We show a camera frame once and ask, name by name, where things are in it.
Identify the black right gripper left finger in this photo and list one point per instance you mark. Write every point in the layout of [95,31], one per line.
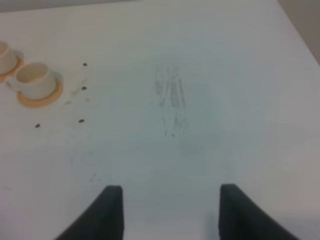
[102,220]

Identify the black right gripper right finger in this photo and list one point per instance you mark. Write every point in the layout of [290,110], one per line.
[241,219]

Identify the orange coaster front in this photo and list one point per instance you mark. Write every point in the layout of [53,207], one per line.
[30,103]

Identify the orange coaster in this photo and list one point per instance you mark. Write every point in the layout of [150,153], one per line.
[30,103]
[20,63]

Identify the white teacup front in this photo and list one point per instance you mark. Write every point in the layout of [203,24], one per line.
[35,81]

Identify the white teacup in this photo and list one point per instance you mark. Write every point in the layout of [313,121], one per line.
[8,59]
[35,81]

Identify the orange coaster rear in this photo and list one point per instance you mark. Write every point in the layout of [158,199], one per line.
[20,63]

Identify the white teacup rear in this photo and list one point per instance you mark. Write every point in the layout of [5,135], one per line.
[8,59]

